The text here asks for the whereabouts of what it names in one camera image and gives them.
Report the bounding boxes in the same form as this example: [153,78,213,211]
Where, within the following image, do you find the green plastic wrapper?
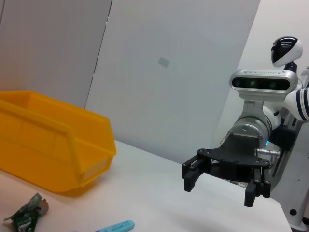
[3,192,50,232]

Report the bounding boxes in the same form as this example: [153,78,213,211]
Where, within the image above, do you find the light blue scissors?
[93,219,135,232]

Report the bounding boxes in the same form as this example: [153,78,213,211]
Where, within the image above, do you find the white black robot head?
[270,36,303,72]

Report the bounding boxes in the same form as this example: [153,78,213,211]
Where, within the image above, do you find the right gripper cable with connector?
[255,147,281,167]

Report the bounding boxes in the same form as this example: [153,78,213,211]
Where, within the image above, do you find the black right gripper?
[181,132,272,208]

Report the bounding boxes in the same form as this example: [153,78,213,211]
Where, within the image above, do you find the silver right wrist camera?
[229,69,298,119]

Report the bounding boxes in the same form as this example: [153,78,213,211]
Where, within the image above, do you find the white robot torso column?
[265,65,309,232]

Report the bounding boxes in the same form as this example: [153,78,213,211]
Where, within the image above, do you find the yellow plastic storage bin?
[0,90,117,198]

